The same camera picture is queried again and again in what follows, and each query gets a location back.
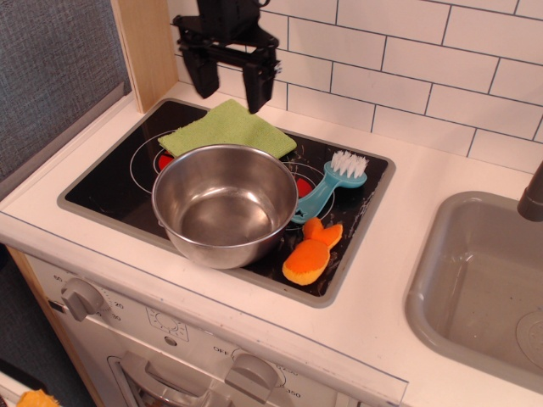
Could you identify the grey plastic sink basin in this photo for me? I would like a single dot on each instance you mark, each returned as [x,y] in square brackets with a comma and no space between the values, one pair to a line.
[476,296]

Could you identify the wooden side post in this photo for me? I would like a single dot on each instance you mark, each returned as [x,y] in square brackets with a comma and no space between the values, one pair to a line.
[144,28]

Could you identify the green cloth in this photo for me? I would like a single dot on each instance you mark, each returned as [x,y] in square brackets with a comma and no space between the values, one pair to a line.
[229,123]

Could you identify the grey right oven knob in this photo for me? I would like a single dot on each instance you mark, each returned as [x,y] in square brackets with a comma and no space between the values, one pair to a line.
[253,377]

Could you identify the stainless steel bowl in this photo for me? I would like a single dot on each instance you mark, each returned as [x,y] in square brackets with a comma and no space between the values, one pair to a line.
[225,206]

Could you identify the oven door handle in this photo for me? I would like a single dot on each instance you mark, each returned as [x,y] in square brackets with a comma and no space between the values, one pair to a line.
[182,378]

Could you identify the orange object bottom left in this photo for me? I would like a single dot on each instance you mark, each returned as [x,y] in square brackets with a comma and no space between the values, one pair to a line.
[37,398]

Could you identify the orange plush fish toy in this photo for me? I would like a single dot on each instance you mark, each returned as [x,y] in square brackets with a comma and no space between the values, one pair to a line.
[311,256]

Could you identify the grey faucet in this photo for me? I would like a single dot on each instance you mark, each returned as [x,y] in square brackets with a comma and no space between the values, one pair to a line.
[530,205]

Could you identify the grey left timer knob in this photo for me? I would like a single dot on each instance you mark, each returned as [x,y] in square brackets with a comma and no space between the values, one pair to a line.
[81,298]

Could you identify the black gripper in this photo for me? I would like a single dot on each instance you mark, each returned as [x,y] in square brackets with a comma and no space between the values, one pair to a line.
[229,32]

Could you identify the blue dish brush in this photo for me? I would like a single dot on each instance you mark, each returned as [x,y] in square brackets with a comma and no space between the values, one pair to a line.
[345,170]

